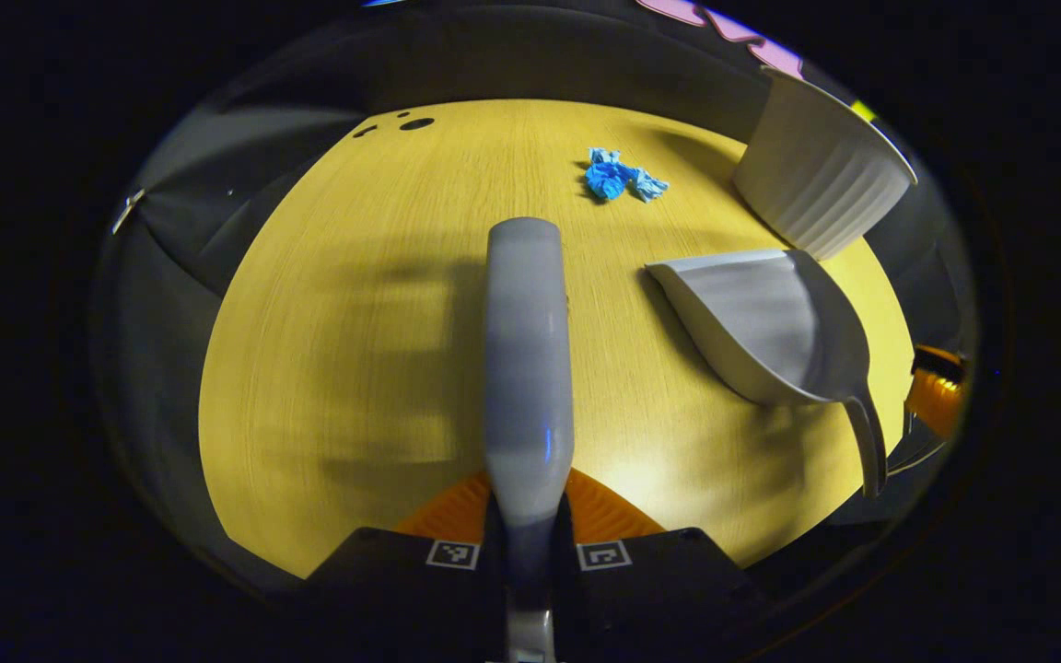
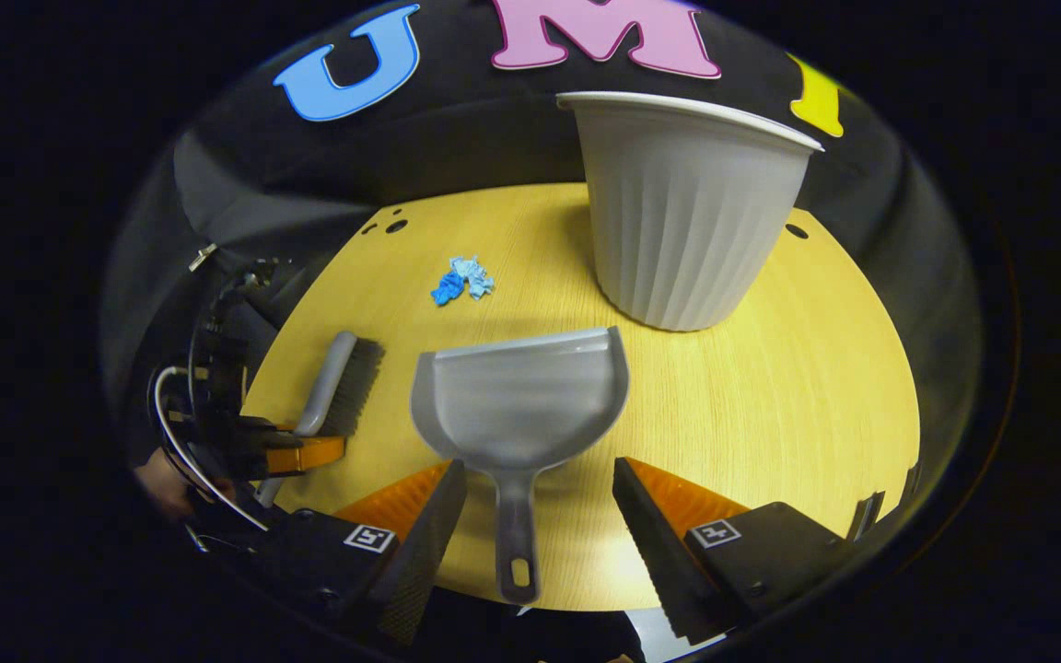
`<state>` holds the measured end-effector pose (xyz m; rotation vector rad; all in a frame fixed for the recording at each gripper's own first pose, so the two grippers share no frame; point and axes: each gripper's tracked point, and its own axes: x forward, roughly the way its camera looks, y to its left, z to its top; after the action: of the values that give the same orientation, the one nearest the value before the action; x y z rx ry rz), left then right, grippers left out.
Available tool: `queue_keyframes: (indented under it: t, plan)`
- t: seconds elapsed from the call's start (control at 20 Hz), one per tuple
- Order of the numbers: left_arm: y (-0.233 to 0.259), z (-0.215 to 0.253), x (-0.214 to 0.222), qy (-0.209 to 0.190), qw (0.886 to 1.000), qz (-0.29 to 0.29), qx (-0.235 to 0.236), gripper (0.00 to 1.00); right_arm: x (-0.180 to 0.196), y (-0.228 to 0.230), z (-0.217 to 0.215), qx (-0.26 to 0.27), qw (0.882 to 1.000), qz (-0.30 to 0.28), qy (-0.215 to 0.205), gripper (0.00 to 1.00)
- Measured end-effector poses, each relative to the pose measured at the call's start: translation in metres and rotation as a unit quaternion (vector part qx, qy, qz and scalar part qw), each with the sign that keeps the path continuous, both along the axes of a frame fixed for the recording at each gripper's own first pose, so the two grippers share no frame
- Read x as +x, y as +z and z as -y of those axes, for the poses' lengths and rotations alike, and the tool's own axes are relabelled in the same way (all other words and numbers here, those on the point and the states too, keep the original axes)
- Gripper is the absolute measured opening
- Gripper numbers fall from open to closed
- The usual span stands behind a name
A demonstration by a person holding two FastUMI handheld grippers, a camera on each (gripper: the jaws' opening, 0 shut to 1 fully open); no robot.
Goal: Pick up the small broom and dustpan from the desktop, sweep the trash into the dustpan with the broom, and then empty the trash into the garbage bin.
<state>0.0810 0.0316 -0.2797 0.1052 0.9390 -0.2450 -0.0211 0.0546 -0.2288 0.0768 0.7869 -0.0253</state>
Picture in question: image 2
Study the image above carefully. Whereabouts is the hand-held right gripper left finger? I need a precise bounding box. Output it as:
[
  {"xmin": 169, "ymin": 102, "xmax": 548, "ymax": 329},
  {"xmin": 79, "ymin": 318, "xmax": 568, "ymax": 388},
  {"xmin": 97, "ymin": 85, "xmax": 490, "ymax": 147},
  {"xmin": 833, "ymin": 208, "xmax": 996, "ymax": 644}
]
[{"xmin": 245, "ymin": 459, "xmax": 469, "ymax": 646}]

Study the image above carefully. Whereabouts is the white cable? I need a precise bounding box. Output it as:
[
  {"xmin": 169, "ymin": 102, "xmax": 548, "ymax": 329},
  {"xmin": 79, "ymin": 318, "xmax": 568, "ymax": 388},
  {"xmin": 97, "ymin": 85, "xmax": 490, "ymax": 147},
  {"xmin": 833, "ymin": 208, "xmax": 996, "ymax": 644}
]
[{"xmin": 154, "ymin": 366, "xmax": 270, "ymax": 533}]

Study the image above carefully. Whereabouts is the wooden desktop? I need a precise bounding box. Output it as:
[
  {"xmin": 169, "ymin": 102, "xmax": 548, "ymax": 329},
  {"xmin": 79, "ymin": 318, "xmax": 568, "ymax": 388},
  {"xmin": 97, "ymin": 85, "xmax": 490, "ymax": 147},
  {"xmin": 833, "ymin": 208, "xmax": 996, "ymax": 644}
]
[{"xmin": 240, "ymin": 182, "xmax": 921, "ymax": 613}]

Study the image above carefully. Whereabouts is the small grey broom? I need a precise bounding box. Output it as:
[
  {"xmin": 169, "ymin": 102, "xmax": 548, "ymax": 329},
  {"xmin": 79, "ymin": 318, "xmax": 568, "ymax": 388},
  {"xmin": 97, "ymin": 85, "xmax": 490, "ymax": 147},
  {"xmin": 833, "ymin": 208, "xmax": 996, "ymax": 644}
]
[{"xmin": 254, "ymin": 331, "xmax": 386, "ymax": 507}]

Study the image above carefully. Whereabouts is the grey plastic dustpan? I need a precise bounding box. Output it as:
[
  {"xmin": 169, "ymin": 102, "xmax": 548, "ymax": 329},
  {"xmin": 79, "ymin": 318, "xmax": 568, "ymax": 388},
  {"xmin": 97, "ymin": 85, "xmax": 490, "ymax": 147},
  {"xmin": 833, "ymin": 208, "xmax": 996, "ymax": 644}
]
[{"xmin": 409, "ymin": 326, "xmax": 631, "ymax": 606}]

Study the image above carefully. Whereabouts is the white ribbed garbage bin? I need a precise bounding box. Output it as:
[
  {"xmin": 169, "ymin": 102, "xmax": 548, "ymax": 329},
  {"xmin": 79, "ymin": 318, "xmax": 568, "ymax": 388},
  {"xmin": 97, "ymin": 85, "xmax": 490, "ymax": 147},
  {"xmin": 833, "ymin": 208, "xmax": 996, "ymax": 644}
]
[{"xmin": 556, "ymin": 90, "xmax": 824, "ymax": 332}]

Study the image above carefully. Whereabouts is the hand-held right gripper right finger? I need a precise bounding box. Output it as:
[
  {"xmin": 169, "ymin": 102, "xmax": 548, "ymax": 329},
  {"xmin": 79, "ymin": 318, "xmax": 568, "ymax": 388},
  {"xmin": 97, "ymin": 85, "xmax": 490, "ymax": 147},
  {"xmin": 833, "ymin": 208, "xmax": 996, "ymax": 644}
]
[{"xmin": 612, "ymin": 457, "xmax": 863, "ymax": 646}]

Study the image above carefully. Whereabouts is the light blue paper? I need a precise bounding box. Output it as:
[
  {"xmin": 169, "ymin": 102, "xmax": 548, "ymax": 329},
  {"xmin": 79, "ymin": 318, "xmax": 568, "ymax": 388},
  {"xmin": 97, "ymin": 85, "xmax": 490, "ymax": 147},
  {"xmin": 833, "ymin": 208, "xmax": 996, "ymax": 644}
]
[{"xmin": 450, "ymin": 256, "xmax": 496, "ymax": 300}]

